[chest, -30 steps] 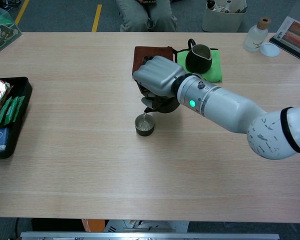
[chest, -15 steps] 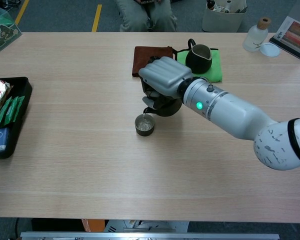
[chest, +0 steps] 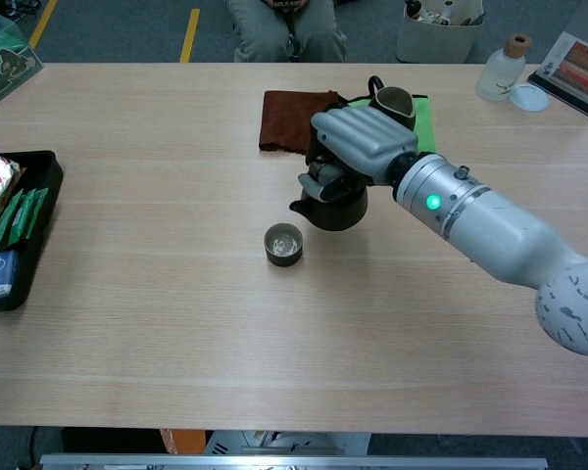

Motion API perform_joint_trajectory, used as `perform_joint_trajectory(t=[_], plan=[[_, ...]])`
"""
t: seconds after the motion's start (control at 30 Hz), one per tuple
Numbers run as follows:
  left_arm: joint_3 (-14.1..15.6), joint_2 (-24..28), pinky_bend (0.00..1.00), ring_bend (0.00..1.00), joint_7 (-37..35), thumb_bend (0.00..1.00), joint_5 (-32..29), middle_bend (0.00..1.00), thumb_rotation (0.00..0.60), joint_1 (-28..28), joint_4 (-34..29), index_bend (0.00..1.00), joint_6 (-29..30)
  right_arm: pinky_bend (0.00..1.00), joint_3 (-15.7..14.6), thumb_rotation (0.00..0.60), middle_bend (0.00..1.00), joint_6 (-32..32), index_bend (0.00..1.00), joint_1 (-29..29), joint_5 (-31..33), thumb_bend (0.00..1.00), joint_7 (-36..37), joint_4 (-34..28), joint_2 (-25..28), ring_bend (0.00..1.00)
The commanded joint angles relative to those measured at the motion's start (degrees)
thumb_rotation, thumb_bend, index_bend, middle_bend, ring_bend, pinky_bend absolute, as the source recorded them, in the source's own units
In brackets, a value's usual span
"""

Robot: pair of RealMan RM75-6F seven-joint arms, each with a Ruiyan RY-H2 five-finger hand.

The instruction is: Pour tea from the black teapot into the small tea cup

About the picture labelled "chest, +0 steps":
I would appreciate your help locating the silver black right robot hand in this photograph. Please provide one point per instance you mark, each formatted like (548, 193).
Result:
(362, 132)

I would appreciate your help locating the green tea sachet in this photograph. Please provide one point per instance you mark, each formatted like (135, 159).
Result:
(36, 210)
(2, 225)
(22, 220)

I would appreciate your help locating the brown cloth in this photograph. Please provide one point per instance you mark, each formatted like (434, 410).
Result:
(284, 122)

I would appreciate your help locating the small white dish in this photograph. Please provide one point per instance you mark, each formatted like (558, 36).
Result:
(529, 98)

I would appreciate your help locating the black ceramic pitcher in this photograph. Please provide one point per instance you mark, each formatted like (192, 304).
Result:
(394, 100)

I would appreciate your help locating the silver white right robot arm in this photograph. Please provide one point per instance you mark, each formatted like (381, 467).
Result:
(495, 230)

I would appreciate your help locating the green cloth with black trim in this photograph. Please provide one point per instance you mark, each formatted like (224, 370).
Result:
(424, 132)

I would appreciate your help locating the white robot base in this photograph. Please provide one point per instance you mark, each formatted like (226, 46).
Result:
(284, 443)

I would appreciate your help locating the small grey tea cup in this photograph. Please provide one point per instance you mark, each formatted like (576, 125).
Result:
(284, 257)

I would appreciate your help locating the aluminium rail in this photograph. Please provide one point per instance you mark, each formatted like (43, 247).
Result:
(294, 462)

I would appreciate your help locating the green transparent box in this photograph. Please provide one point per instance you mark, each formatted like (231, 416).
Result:
(5, 63)

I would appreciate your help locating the beige storage bin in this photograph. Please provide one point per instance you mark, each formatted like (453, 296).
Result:
(436, 41)

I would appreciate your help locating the orange panel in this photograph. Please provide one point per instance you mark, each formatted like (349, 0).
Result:
(183, 440)

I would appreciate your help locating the seated person in grey trousers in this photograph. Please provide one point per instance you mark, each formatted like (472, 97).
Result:
(274, 34)

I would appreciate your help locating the black plastic tray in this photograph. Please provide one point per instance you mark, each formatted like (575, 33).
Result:
(34, 235)

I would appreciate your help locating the colour swatch book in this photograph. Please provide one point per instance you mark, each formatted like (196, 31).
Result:
(580, 73)

